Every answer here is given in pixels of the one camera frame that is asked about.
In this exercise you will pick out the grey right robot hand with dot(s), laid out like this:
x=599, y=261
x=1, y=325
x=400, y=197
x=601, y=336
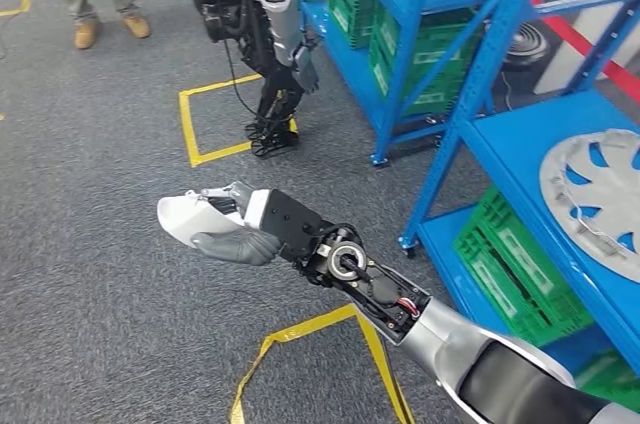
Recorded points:
x=240, y=250

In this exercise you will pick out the white plastic part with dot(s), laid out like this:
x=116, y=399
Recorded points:
x=185, y=216

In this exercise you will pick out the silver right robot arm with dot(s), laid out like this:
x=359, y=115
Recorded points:
x=450, y=341

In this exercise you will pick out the black and silver humanoid robot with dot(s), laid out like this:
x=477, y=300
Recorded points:
x=280, y=17

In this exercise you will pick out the ribbed black stanchion base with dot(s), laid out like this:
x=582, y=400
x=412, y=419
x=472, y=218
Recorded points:
x=525, y=46

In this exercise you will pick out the grey plastic hubcap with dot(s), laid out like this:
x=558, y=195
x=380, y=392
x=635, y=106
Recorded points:
x=612, y=202

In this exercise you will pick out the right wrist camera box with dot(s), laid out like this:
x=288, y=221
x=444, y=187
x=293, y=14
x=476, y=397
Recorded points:
x=290, y=222

